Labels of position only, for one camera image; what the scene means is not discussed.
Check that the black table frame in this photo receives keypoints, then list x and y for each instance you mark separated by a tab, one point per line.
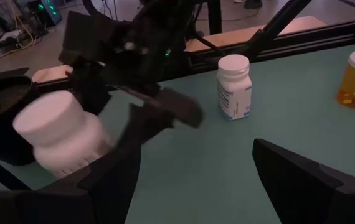
305	43

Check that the right wooden side board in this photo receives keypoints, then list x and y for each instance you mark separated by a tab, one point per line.
233	35

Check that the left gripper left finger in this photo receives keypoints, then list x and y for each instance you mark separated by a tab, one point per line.
56	205

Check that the person's shoe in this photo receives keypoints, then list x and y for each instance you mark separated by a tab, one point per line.
253	3

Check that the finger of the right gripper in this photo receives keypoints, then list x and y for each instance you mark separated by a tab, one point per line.
146	124
95	93

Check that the white bottle blue striped label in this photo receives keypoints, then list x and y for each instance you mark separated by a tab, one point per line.
233	90

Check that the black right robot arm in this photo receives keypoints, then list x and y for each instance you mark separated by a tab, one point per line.
171	12

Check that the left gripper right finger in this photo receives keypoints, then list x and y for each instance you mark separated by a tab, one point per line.
320	199

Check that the black computer green lights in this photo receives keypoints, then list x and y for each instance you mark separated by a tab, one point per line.
48	14

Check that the white headache bottle maroon label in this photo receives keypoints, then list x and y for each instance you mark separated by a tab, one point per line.
53	124

